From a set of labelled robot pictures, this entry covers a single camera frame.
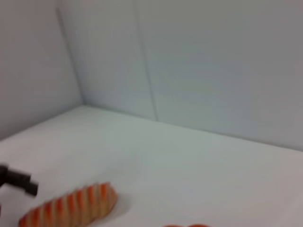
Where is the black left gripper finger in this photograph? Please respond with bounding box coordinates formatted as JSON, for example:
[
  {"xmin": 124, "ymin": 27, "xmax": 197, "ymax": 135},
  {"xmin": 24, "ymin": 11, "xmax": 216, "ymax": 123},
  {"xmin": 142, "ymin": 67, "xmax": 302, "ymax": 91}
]
[{"xmin": 0, "ymin": 164, "xmax": 39, "ymax": 197}]

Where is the orange striped bread loaf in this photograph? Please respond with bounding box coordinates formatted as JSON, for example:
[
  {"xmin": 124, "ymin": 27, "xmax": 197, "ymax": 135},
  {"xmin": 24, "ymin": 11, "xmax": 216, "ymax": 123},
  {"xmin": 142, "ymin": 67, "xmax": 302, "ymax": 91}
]
[{"xmin": 18, "ymin": 181, "xmax": 118, "ymax": 227}]

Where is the orange wire basket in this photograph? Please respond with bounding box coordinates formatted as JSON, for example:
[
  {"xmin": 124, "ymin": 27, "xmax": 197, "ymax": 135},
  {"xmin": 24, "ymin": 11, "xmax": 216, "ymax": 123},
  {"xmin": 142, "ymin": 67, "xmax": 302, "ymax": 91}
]
[{"xmin": 162, "ymin": 223, "xmax": 210, "ymax": 227}]

